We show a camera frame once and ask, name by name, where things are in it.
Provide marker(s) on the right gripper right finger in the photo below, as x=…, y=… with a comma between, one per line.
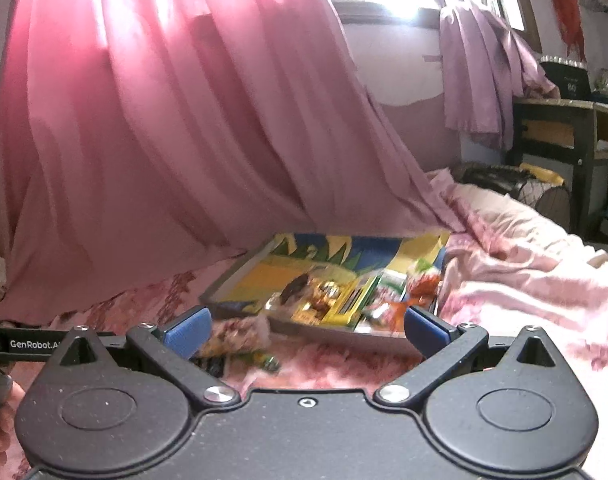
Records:
x=447, y=351

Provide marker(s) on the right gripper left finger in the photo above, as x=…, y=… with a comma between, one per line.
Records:
x=167, y=350

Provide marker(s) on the orange white snack bag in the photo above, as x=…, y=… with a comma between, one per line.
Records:
x=392, y=296

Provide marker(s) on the clear nut snack bag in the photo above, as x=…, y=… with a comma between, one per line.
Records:
x=243, y=339

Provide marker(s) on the yellow snack packet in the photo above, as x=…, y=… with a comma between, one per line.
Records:
x=347, y=309

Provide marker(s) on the gold snack packet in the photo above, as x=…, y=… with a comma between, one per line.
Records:
x=317, y=301

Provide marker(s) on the dark seaweed snack packet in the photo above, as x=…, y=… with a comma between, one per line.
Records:
x=295, y=289

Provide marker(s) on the colourful cardboard tray box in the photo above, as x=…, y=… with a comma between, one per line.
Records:
x=252, y=285

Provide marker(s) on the pink floral bedspread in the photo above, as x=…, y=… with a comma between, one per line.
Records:
x=516, y=268

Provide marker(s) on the black basket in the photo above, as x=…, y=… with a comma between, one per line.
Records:
x=550, y=199

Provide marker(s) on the pink curtain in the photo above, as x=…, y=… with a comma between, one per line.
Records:
x=140, y=139

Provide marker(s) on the dark wooden shelf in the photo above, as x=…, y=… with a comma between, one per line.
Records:
x=572, y=129

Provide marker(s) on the lilac curtain at window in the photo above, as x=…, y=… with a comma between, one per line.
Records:
x=485, y=66

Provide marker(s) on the red hanging decoration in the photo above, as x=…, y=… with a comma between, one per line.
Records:
x=568, y=16

